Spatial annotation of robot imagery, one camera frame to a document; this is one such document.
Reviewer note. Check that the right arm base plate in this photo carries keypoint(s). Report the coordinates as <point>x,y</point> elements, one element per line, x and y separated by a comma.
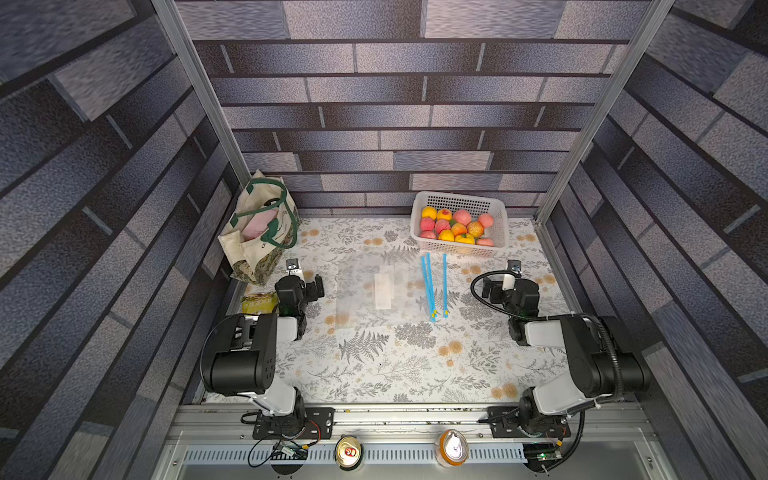
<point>506,421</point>

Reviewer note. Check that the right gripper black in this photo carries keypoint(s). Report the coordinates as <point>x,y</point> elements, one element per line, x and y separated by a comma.
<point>495,289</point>

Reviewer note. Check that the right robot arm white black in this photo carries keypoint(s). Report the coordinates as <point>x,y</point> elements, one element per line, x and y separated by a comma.
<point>602,364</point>

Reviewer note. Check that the clear zip-top bag blue zipper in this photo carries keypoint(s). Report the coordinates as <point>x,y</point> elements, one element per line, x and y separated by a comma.
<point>381,289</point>

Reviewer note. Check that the orange clear bottle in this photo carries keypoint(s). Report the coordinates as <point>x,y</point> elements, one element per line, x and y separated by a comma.
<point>451,449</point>

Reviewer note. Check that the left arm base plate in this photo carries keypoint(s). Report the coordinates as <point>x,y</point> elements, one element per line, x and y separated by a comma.
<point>311,423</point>

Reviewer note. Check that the white plastic mesh basket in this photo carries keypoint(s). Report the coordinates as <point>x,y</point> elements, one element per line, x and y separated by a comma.
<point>459,224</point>

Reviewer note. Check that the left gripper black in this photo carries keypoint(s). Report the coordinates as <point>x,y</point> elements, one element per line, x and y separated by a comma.
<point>310,287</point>

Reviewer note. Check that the canvas tote bag green handles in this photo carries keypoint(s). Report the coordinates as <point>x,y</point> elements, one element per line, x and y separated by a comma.
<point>264,224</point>

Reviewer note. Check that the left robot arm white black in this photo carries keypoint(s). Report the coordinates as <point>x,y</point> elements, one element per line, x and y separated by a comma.
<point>239,358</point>

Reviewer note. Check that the yellow snack packet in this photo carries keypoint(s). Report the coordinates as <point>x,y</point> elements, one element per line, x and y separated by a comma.
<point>259,303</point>

